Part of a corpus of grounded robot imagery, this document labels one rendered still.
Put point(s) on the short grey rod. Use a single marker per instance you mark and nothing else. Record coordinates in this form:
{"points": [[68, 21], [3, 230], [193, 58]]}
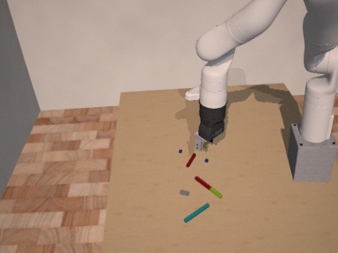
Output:
{"points": [[184, 192]]}

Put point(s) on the red rod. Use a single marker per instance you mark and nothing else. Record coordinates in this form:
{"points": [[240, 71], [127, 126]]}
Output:
{"points": [[191, 160], [202, 182]]}

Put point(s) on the turquoise rod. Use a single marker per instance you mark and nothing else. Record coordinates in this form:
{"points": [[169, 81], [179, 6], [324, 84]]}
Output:
{"points": [[191, 216]]}

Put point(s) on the lime green rod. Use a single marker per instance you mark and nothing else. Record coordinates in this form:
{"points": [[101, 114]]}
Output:
{"points": [[215, 192]]}

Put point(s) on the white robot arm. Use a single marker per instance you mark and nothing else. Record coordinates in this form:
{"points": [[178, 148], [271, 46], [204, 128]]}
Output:
{"points": [[320, 32]]}

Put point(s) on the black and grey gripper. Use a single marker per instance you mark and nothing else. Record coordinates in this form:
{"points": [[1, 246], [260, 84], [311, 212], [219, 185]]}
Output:
{"points": [[212, 110]]}

